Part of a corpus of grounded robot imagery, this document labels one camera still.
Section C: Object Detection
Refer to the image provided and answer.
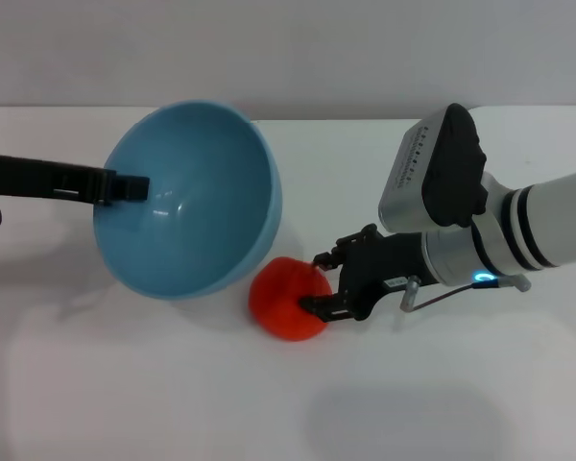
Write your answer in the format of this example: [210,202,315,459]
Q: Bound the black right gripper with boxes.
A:
[299,223,432,325]

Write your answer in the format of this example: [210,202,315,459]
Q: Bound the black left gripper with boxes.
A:
[0,152,152,206]

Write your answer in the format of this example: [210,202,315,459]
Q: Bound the orange plush fruit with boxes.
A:
[248,255,334,343]

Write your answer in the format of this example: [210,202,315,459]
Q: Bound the blue bowl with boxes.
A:
[91,99,285,303]

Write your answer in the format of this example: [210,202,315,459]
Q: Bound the dark right arm cable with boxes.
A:
[399,272,533,312]

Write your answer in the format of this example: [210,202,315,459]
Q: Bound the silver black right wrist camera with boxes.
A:
[376,102,490,233]

